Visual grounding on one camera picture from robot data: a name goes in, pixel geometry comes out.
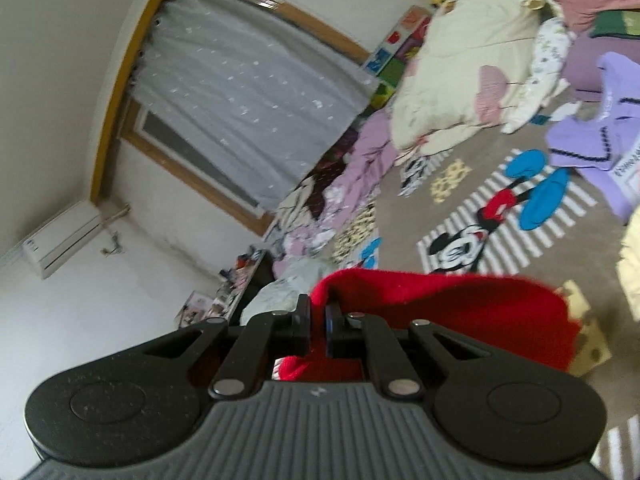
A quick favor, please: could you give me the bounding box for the red knit sweater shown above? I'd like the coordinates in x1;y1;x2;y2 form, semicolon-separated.
279;268;580;382

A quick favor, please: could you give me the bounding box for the grey green crumpled garment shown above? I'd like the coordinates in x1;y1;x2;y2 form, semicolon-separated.
240;257;337;326

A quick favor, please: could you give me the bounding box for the cluttered side shelf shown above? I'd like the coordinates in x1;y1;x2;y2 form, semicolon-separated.
175;249;276;330

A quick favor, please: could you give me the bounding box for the striped beige folded cloth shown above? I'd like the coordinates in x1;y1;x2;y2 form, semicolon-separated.
274;176;326;234

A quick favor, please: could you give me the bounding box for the lilac crumpled bedsheet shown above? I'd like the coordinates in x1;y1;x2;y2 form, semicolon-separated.
284;110;398;257

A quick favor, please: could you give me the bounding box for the brown Mickey Mouse blanket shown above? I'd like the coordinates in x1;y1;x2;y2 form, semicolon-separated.
329;93;639;479

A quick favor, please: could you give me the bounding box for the white air conditioner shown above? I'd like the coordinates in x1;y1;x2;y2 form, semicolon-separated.
22;200;103;280

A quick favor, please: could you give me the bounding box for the grey starry curtain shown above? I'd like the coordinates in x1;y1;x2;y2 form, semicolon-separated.
132;0;378;211

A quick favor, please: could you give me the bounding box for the colourful picture board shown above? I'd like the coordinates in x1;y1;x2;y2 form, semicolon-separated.
362;6;432;110

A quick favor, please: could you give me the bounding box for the yellow ruffled garment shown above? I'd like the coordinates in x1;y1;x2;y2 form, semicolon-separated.
616;210;640;322

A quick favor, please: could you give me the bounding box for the purple knit garment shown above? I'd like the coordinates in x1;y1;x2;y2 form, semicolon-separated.
546;52;639;222

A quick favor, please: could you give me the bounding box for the cream quilted duvet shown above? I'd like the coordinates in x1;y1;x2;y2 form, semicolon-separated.
390;0;575;159

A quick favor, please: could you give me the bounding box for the wooden window frame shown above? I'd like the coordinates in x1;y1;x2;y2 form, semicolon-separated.
90;0;376;235

